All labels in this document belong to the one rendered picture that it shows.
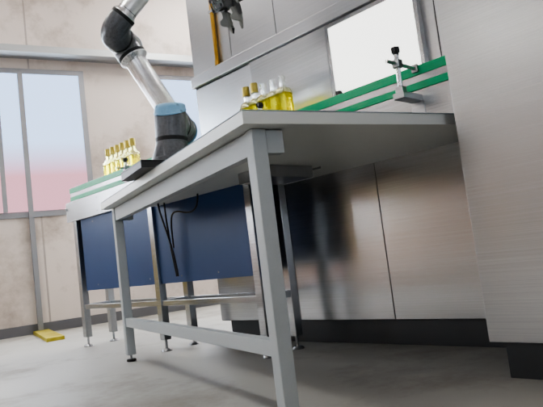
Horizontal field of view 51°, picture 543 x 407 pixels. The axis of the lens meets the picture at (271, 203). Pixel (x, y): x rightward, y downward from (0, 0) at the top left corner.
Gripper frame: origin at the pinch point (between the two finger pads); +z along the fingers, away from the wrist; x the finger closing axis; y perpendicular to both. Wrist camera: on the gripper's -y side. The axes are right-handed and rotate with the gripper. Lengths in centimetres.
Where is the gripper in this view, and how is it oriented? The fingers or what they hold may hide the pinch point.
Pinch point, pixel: (237, 27)
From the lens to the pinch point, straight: 244.3
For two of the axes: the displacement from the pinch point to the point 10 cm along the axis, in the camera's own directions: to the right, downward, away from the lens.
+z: 3.6, 9.2, 1.5
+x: 6.8, -1.5, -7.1
